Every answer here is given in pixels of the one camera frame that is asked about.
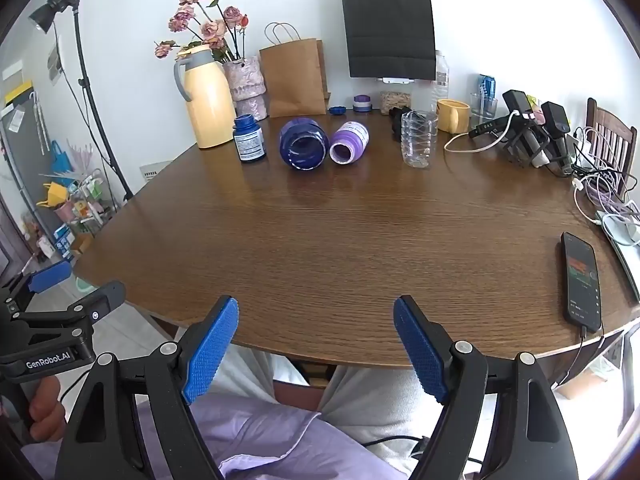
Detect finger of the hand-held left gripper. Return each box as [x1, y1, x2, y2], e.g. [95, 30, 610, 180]
[10, 281, 126, 342]
[0, 260, 74, 318]

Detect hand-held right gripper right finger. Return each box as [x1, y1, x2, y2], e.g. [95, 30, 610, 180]
[392, 295, 593, 480]

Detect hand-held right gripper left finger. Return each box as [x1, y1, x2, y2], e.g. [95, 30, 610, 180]
[55, 296, 241, 480]

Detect person's left hand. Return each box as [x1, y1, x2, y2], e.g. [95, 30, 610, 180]
[26, 375, 67, 444]

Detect cluttered utility cart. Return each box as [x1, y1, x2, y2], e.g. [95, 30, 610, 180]
[39, 170, 122, 262]

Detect person's white pants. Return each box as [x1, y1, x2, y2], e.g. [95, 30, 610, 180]
[174, 329, 503, 480]

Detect person's lilac shirt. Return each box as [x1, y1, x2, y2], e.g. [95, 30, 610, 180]
[22, 391, 417, 480]

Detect grey cabinet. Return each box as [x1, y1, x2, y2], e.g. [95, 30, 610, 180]
[0, 79, 57, 261]

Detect blue tote bag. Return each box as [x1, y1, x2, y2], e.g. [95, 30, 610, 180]
[49, 140, 74, 174]

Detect black light stand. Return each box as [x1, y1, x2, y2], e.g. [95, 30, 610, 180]
[71, 5, 135, 202]

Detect black smartphone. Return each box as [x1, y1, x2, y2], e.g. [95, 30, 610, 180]
[559, 231, 603, 335]

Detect clear plastic bottle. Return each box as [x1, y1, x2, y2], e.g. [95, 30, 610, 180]
[401, 109, 440, 170]

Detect small blue labelled bottle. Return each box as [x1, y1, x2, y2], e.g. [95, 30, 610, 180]
[233, 114, 267, 163]

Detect large blue open jar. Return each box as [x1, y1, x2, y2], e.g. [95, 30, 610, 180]
[278, 117, 330, 171]

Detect yellow thermos jug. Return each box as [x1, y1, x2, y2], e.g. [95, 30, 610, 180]
[173, 43, 237, 150]

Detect purple open bottle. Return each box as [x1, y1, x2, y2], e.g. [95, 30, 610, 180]
[328, 121, 371, 165]

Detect black crumpled object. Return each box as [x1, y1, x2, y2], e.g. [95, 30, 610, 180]
[389, 106, 415, 142]

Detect yellow mug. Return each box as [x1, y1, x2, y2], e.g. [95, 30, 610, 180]
[436, 98, 472, 135]

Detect clear drinking glass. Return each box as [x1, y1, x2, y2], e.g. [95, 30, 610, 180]
[469, 91, 500, 129]

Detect glass jar with grains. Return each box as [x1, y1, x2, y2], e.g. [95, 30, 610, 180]
[375, 76, 416, 115]

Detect pale pink textured vase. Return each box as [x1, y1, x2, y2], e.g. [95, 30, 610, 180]
[222, 56, 268, 121]

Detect black handheld device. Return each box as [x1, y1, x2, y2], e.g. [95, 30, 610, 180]
[539, 101, 574, 175]
[468, 89, 551, 167]

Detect clear water bottle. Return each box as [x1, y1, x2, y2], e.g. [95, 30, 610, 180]
[430, 49, 451, 112]

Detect brown paper bag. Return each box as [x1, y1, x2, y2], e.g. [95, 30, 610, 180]
[258, 22, 331, 119]

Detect wooden chair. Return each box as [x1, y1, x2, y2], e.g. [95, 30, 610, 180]
[584, 97, 639, 202]

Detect dried pink roses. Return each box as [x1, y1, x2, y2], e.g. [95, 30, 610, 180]
[153, 0, 250, 64]

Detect black paper bag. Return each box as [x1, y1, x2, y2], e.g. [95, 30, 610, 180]
[340, 0, 437, 81]

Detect white wall vent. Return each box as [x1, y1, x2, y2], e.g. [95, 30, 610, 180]
[139, 162, 174, 184]

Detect black phone cable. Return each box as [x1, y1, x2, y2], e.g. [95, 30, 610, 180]
[549, 326, 607, 392]

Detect white charging cable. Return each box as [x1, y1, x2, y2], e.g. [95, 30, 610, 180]
[443, 110, 522, 154]

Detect tangle of cables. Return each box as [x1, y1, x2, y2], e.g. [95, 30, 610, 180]
[569, 127, 640, 223]

